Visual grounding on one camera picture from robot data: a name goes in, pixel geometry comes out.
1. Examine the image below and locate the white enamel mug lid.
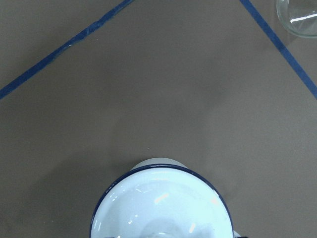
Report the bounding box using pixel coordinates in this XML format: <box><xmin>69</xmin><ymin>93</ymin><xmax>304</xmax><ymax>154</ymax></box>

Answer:
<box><xmin>89</xmin><ymin>164</ymin><xmax>234</xmax><ymax>238</ymax></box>

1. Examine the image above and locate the clear glass funnel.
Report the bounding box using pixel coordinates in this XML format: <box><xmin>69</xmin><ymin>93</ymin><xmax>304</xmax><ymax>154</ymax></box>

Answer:
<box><xmin>276</xmin><ymin>0</ymin><xmax>317</xmax><ymax>38</ymax></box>

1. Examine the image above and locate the white enamel mug blue rim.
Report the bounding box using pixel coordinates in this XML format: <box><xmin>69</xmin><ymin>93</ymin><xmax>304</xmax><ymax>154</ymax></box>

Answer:
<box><xmin>131</xmin><ymin>157</ymin><xmax>187</xmax><ymax>170</ymax></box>

